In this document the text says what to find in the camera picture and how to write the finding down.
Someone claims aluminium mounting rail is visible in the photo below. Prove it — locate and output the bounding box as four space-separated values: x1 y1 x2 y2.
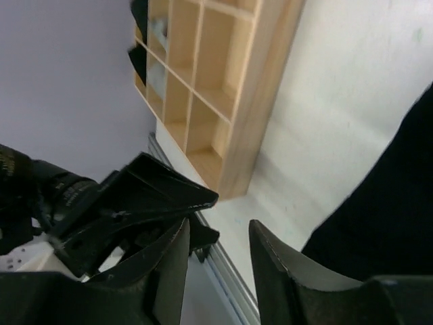
150 128 260 324

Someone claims black rolled underwear third row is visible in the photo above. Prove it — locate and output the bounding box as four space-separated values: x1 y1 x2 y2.
131 0 148 43

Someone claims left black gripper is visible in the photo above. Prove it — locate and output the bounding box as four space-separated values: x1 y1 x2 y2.
34 152 220 278

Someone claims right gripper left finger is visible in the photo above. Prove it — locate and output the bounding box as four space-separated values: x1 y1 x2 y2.
1 219 189 324

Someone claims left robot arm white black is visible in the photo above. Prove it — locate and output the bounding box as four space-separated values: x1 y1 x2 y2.
1 146 220 277

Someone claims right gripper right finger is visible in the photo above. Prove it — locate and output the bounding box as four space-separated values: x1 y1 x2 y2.
248 219 432 324

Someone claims wooden compartment tray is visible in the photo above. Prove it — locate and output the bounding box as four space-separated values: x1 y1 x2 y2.
132 1 304 200

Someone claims black rolled underwear bottom row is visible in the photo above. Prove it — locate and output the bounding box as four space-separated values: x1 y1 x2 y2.
128 43 147 85

